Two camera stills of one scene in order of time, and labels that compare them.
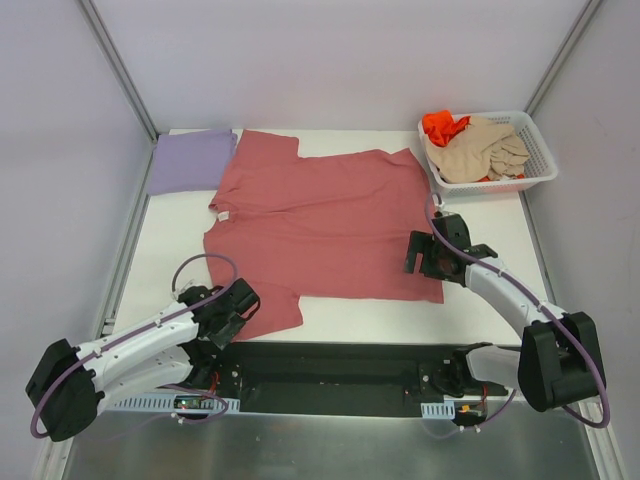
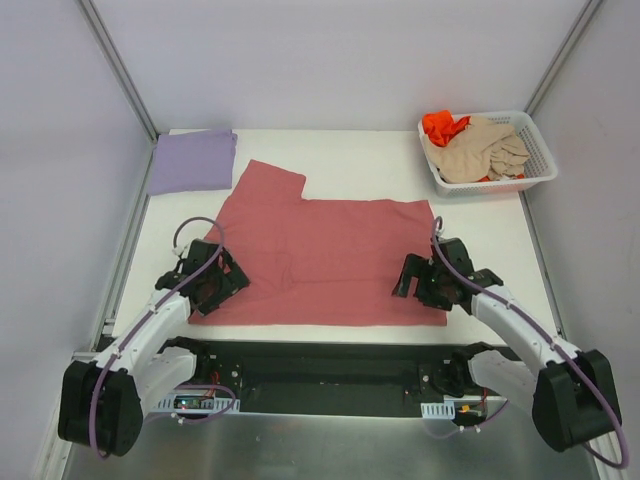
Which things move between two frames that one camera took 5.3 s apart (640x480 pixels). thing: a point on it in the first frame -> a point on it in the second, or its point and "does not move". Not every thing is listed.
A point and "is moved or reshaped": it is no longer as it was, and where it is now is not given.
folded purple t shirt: x=190 y=161 does not move
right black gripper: x=420 y=253 -> x=420 y=276
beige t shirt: x=485 y=150 does not move
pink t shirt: x=330 y=227 is moved or reshaped
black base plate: x=331 y=377 does not move
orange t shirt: x=441 y=127 does not move
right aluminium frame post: x=583 y=22 does not move
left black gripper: x=235 y=310 -> x=226 y=279
